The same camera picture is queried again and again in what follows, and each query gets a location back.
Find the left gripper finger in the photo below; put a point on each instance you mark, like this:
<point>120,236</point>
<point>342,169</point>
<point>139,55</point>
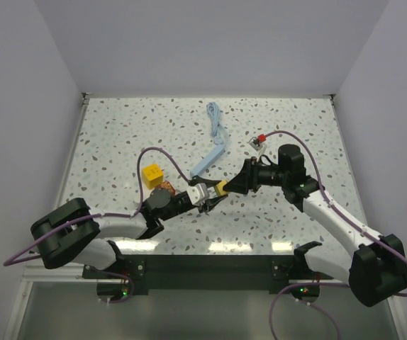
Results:
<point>209,204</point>
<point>207,182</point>

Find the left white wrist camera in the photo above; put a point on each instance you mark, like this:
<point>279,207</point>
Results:
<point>197,194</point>

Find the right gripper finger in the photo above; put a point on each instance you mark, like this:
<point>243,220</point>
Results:
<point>243,181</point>
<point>254,189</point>

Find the light blue power strip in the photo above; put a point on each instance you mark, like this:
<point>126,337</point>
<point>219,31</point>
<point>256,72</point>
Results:
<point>208,160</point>

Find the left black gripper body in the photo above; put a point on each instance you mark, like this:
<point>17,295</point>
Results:
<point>179,205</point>

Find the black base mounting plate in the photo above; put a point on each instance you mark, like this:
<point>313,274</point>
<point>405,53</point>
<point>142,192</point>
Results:
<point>214,272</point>

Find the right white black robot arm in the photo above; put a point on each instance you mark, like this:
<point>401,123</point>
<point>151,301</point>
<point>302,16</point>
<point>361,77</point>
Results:
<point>377,270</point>

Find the aluminium table frame rail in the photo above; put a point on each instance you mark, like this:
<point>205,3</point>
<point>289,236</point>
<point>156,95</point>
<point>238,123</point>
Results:
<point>36,272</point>

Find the yellow cube socket adapter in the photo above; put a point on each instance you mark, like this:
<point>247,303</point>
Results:
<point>151,176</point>

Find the red square plug adapter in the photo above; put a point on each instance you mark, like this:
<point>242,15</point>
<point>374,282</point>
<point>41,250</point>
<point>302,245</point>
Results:
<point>167,186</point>

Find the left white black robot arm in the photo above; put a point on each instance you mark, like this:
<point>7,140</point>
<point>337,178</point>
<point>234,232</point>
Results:
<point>76,233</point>

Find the small yellow plug adapter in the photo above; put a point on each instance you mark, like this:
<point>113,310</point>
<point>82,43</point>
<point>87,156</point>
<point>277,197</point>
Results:
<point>219,188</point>

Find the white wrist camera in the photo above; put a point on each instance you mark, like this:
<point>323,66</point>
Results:
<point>258,143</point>
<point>197,194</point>

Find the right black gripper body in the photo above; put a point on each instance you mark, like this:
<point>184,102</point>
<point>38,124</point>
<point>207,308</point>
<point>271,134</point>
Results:
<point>267,176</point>

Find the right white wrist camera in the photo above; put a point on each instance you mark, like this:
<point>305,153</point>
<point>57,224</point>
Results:
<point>258,143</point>

